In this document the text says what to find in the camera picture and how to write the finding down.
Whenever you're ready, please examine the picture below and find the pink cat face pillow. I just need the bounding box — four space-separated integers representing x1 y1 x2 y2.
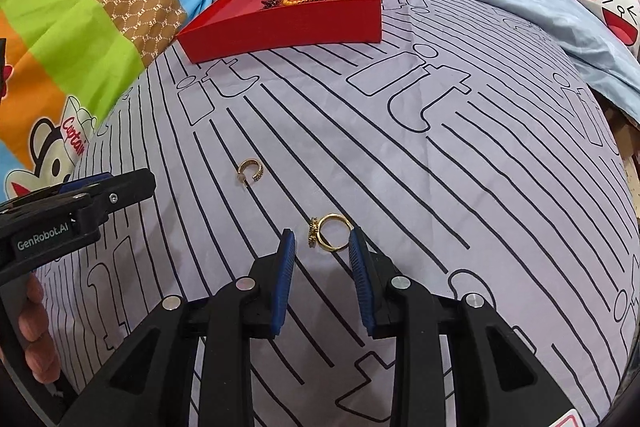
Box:
572 0 640 58

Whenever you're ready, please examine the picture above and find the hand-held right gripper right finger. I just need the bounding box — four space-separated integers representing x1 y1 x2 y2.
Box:
348 228 572 427

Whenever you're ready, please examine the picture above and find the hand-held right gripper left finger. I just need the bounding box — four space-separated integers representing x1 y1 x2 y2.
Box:
60 228 297 427

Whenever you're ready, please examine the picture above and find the lilac striped bedsheet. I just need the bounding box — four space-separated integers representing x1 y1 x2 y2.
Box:
30 0 640 427

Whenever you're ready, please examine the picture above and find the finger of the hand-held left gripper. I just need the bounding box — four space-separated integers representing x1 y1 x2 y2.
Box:
75 169 156 234
59 173 115 198

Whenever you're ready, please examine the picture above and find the red cardboard box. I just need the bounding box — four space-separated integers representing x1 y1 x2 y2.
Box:
176 0 384 64

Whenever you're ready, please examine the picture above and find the cartoon monkey printed blanket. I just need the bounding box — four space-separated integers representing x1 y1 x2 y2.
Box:
0 0 257 204

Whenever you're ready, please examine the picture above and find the person's left hand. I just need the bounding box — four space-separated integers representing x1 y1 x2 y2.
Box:
17 274 61 384

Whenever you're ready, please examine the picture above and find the gold flower ring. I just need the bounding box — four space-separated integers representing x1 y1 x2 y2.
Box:
307 213 355 253

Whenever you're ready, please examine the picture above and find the small gold ring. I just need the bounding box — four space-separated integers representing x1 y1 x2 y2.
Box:
236 158 265 185

